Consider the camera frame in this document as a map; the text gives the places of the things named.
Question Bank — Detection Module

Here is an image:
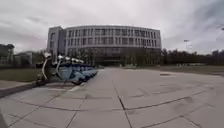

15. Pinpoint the curved grey multistorey building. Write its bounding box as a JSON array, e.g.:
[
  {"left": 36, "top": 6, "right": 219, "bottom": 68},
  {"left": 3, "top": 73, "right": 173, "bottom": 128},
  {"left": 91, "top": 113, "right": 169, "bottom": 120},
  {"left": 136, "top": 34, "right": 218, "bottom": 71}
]
[{"left": 46, "top": 24, "right": 163, "bottom": 67}]

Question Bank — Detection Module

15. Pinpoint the row of blue parked bicycles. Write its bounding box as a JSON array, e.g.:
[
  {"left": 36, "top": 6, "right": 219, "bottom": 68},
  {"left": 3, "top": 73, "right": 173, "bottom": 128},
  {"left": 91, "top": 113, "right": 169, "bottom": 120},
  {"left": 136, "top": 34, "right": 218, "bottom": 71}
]
[{"left": 35, "top": 52, "right": 100, "bottom": 87}]

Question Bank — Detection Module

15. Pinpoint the grey concrete paved ground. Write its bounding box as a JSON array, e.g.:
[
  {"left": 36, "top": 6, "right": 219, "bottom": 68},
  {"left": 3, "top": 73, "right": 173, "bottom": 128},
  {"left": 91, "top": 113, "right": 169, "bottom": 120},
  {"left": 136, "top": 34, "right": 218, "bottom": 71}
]
[{"left": 0, "top": 68, "right": 224, "bottom": 128}]

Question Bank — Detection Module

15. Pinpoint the row of dark trees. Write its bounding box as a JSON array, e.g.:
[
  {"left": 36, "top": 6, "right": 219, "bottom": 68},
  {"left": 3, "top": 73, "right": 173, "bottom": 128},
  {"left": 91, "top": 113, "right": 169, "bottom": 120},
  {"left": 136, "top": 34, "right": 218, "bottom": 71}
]
[{"left": 161, "top": 48, "right": 224, "bottom": 67}]

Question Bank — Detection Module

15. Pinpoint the light pole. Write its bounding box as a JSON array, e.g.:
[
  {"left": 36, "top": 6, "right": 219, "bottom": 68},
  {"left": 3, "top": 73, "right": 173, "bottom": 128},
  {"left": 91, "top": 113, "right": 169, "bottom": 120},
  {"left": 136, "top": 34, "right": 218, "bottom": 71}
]
[{"left": 183, "top": 39, "right": 190, "bottom": 53}]

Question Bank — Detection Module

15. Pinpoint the grass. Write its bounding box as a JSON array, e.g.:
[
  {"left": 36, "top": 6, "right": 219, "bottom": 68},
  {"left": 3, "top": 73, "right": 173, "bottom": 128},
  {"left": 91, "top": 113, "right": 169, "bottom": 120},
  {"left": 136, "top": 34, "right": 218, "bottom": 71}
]
[
  {"left": 0, "top": 68, "right": 43, "bottom": 84},
  {"left": 139, "top": 64, "right": 224, "bottom": 76}
]

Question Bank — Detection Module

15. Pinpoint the low building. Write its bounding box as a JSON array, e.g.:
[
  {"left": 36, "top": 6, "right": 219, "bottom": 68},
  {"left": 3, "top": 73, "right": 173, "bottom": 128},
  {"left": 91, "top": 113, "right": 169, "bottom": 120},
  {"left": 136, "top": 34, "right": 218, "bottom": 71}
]
[{"left": 0, "top": 43, "right": 38, "bottom": 67}]

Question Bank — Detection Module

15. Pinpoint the dark kerb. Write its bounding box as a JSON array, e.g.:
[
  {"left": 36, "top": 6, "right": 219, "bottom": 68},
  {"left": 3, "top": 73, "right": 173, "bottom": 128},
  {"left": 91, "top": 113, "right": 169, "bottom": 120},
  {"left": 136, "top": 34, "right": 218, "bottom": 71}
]
[{"left": 0, "top": 81, "right": 38, "bottom": 100}]

